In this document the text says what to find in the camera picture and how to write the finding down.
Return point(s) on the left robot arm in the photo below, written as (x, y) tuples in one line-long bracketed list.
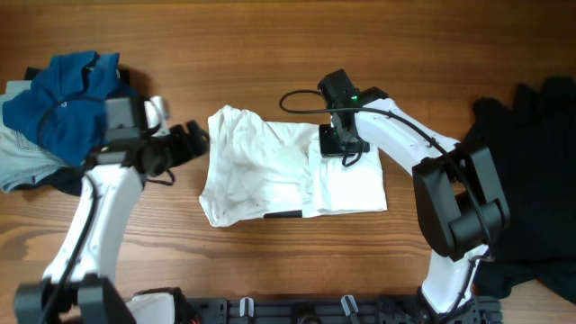
[(138, 148)]

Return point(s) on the light blue jeans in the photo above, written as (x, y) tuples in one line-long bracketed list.
[(22, 162)]

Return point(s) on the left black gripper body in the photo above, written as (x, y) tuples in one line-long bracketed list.
[(175, 148)]

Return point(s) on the black garment right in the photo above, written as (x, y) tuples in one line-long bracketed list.
[(532, 143)]

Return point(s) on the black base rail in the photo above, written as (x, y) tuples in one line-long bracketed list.
[(388, 309)]

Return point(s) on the white t-shirt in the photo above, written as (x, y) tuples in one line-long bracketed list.
[(262, 167)]

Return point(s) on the blue polo shirt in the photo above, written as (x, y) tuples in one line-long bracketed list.
[(63, 111)]

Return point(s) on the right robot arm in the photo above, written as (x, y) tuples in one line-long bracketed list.
[(460, 203)]

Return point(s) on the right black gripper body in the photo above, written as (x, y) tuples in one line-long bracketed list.
[(333, 141)]

